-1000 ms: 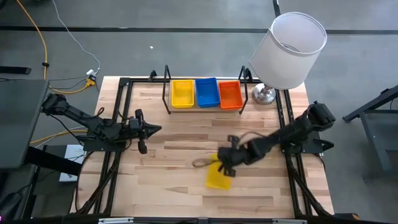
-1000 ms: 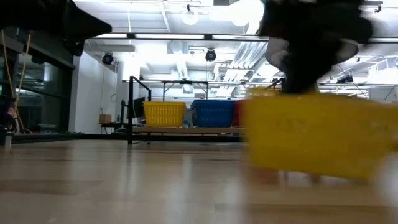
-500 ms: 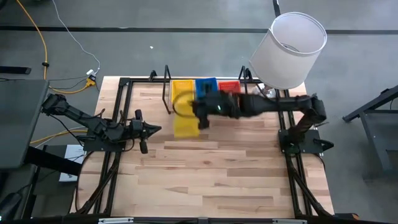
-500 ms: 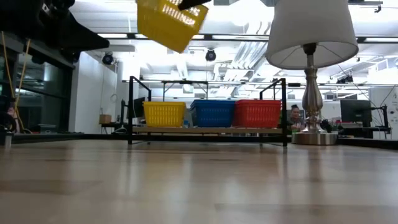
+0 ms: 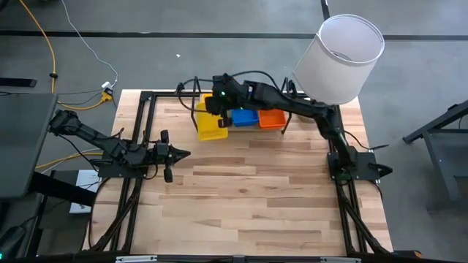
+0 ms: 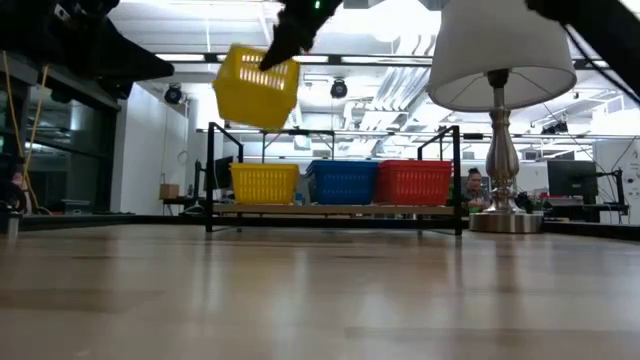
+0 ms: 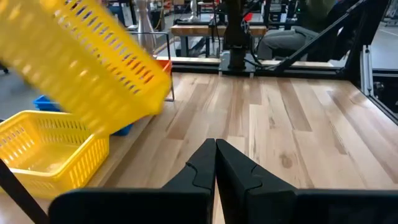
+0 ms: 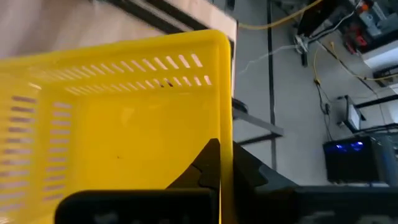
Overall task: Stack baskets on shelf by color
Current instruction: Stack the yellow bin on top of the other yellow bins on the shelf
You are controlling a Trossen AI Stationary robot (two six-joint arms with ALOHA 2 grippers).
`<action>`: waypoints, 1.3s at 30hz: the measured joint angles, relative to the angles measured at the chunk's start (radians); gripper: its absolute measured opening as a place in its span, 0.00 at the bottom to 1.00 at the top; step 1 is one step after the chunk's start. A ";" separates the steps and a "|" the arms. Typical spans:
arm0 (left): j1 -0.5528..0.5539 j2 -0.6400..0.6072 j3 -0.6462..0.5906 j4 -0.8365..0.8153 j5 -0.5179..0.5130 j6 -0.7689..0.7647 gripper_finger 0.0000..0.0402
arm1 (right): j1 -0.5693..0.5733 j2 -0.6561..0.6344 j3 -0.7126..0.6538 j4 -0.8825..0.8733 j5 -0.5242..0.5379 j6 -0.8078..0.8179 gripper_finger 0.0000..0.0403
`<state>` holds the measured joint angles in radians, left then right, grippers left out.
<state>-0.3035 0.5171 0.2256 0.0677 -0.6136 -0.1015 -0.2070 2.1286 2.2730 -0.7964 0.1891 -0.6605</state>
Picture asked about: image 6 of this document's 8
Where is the red-orange plastic basket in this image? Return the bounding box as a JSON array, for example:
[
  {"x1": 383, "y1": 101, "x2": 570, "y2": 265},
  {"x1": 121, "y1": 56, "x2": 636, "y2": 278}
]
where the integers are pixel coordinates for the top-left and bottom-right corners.
[{"x1": 373, "y1": 164, "x2": 454, "y2": 206}]

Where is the black office desk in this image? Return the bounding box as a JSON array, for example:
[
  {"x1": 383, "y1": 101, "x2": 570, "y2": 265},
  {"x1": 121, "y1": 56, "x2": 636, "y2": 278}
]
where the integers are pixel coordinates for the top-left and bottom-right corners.
[{"x1": 539, "y1": 197, "x2": 630, "y2": 224}]

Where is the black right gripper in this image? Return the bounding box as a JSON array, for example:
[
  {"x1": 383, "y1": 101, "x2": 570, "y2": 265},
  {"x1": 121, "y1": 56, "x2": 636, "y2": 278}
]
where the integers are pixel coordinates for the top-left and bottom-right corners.
[{"x1": 258, "y1": 0, "x2": 344, "y2": 72}]

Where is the black computer monitor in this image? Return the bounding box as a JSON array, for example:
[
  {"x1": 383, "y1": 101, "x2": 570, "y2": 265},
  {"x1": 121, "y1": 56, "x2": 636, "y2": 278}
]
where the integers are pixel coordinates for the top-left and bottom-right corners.
[
  {"x1": 546, "y1": 159, "x2": 600, "y2": 199},
  {"x1": 213, "y1": 155, "x2": 235, "y2": 191}
]

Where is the white shade silver table lamp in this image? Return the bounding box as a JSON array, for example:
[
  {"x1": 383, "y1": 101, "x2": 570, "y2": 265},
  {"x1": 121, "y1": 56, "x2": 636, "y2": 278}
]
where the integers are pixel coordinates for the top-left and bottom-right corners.
[{"x1": 427, "y1": 0, "x2": 578, "y2": 235}]

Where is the person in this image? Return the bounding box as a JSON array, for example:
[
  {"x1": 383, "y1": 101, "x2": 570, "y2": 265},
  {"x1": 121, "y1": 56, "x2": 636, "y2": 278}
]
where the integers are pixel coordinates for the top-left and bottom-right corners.
[{"x1": 462, "y1": 167, "x2": 495, "y2": 211}]

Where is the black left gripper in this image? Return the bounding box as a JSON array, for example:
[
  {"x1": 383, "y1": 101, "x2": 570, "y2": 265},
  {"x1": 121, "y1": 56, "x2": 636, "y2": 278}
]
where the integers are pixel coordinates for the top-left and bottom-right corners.
[{"x1": 0, "y1": 0, "x2": 176, "y2": 100}]

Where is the black table edge rail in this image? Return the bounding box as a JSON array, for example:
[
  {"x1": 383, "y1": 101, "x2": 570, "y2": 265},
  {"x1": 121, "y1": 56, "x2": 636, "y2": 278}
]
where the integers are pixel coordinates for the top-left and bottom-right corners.
[{"x1": 0, "y1": 213, "x2": 640, "y2": 242}]

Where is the yellow hanging cable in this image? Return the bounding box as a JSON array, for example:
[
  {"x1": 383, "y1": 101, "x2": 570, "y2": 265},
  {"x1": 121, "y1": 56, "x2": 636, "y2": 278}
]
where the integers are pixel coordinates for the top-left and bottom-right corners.
[{"x1": 1, "y1": 49, "x2": 50, "y2": 201}]

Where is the ceiling light bar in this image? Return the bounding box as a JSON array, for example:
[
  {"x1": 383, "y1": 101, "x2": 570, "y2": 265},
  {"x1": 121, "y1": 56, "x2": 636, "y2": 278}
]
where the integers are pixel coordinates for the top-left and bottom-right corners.
[{"x1": 154, "y1": 52, "x2": 640, "y2": 70}]

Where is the black track spotlight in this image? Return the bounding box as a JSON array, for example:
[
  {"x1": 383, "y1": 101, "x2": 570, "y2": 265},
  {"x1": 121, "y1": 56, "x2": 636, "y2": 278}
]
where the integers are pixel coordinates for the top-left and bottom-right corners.
[{"x1": 541, "y1": 119, "x2": 570, "y2": 135}]

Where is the dark glass partition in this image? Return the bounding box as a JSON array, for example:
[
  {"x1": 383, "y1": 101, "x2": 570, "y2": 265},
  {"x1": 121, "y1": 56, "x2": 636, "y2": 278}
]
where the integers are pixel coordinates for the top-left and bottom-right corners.
[{"x1": 0, "y1": 49, "x2": 121, "y2": 217}]

